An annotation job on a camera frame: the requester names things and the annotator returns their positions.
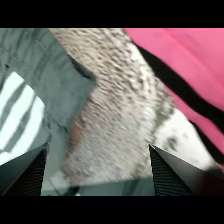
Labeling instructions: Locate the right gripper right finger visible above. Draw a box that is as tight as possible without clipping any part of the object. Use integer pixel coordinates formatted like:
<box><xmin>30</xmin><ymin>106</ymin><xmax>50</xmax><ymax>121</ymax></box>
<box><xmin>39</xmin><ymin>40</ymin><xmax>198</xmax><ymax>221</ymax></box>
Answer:
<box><xmin>148</xmin><ymin>143</ymin><xmax>224</xmax><ymax>197</ymax></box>

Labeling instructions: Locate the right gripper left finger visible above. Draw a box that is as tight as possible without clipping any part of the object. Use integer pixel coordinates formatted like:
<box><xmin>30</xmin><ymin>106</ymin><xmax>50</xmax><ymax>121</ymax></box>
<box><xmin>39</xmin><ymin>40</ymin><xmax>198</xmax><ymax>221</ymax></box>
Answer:
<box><xmin>0</xmin><ymin>142</ymin><xmax>50</xmax><ymax>197</ymax></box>

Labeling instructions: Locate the dark green garment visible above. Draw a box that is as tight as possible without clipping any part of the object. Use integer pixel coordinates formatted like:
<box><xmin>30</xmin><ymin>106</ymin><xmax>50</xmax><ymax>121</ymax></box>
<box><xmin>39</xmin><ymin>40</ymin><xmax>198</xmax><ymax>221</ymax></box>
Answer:
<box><xmin>0</xmin><ymin>27</ymin><xmax>98</xmax><ymax>197</ymax></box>

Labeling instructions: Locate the pink garment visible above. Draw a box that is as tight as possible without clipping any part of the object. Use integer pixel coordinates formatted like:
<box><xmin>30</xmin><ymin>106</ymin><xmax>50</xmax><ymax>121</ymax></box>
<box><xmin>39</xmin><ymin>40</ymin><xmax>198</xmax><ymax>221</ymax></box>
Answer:
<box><xmin>124</xmin><ymin>27</ymin><xmax>224</xmax><ymax>155</ymax></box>

